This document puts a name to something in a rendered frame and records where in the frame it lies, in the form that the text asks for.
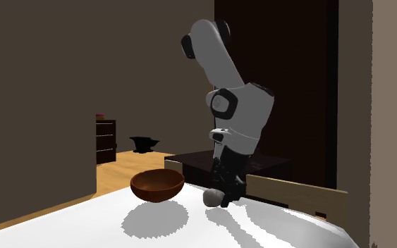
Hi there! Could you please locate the grey round lump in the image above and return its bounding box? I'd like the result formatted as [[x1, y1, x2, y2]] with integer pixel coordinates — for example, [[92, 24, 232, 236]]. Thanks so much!
[[202, 187, 226, 208]]

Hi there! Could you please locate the brown wooden bowl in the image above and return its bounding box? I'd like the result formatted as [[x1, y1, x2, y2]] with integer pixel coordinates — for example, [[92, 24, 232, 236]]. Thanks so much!
[[130, 168, 186, 204]]

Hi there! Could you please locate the dark chest of drawers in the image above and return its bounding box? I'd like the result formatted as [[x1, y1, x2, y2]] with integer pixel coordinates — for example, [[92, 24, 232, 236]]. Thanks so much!
[[95, 113, 118, 166]]

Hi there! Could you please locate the white bed with wooden headboard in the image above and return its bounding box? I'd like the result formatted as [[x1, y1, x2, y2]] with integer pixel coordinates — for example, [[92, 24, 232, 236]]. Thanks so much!
[[0, 167, 361, 248]]

